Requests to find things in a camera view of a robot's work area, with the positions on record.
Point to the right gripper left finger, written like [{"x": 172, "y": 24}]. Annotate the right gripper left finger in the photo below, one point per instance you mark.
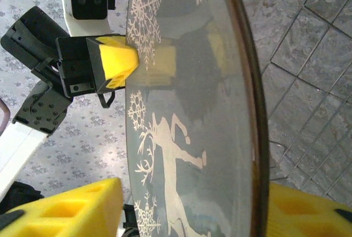
[{"x": 90, "y": 220}]

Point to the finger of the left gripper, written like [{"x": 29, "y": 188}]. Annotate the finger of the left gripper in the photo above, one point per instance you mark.
[{"x": 115, "y": 61}]

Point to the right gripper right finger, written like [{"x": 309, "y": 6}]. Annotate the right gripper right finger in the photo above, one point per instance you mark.
[{"x": 316, "y": 220}]

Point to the round deer print plate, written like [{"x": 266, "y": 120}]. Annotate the round deer print plate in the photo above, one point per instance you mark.
[{"x": 206, "y": 110}]

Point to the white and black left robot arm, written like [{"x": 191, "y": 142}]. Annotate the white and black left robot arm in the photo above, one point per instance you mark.
[{"x": 16, "y": 149}]

